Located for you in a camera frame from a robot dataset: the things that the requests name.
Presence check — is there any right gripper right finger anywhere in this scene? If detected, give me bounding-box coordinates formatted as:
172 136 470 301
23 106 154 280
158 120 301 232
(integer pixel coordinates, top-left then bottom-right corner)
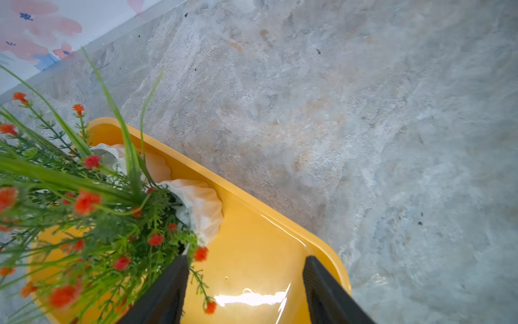
303 256 374 324

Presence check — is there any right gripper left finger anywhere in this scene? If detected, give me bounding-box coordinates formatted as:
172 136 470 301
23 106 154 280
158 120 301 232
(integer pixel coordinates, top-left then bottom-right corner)
117 255 190 324

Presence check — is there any yellow plastic storage tray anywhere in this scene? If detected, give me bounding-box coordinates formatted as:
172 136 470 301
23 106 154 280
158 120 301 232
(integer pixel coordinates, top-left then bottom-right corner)
26 117 352 324

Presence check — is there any large red flower pot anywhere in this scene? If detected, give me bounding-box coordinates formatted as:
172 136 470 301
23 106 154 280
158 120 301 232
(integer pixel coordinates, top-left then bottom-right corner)
0 48 224 324

